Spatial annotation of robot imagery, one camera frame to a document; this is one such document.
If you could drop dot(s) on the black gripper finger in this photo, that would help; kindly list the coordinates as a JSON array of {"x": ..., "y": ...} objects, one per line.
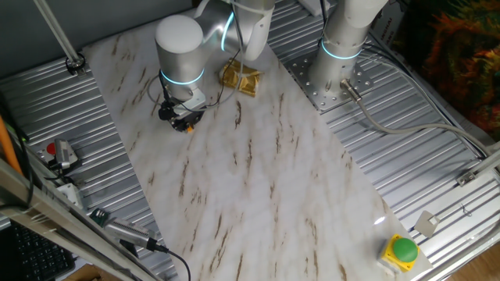
[
  {"x": 179, "y": 128},
  {"x": 198, "y": 121}
]

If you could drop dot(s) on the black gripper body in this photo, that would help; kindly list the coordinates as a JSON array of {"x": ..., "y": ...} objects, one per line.
[{"x": 183, "y": 118}]

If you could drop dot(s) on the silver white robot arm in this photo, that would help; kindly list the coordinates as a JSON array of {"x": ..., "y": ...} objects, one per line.
[{"x": 340, "y": 58}]

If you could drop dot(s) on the gold foil package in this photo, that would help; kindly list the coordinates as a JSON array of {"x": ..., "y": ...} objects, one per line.
[{"x": 250, "y": 84}]

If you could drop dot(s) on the white marble pattern mat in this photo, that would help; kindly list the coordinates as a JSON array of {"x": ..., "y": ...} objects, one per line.
[{"x": 254, "y": 195}]

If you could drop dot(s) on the small silver clamp device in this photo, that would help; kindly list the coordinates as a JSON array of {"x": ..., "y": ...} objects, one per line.
[{"x": 64, "y": 154}]

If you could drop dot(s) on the white grey socket box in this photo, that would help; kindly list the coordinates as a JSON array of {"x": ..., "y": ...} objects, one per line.
[{"x": 71, "y": 194}]

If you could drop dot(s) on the red emergency stop button box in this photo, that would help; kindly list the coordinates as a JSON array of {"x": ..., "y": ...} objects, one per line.
[{"x": 51, "y": 148}]

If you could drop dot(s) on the thin aluminium pole with foot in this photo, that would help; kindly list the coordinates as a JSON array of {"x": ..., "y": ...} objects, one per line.
[{"x": 58, "y": 33}]

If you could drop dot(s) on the white plastic block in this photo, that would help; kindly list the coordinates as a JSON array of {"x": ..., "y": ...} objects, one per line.
[{"x": 312, "y": 6}]

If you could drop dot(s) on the orange pole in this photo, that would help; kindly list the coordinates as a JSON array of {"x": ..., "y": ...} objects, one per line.
[{"x": 7, "y": 146}]

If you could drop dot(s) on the black keyboard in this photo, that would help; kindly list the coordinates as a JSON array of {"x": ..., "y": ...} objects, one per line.
[{"x": 37, "y": 255}]

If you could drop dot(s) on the yellow box green button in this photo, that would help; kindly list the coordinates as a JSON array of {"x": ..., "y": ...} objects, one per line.
[{"x": 405, "y": 250}]

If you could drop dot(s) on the small grey metal plate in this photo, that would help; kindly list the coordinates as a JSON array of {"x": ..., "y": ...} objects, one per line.
[{"x": 426, "y": 223}]

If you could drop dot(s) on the colourful orange green cloth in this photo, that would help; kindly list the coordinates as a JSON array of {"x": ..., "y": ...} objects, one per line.
[{"x": 457, "y": 58}]

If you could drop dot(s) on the wrist camera with silver bracket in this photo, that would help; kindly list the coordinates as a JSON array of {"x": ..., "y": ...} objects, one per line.
[{"x": 166, "y": 111}]

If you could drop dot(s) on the silver ribbed camera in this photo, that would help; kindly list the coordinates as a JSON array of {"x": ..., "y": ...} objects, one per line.
[{"x": 129, "y": 232}]

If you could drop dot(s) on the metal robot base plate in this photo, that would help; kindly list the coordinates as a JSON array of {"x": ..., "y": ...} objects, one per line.
[{"x": 312, "y": 93}]

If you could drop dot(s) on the aluminium frame beam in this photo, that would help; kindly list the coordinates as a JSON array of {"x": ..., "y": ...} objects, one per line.
[{"x": 58, "y": 218}]

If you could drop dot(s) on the metal corner bracket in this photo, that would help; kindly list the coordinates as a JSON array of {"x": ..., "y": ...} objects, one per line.
[{"x": 466, "y": 178}]

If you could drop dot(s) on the short aluminium frame bar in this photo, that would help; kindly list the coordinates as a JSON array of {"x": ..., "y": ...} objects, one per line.
[{"x": 488, "y": 160}]

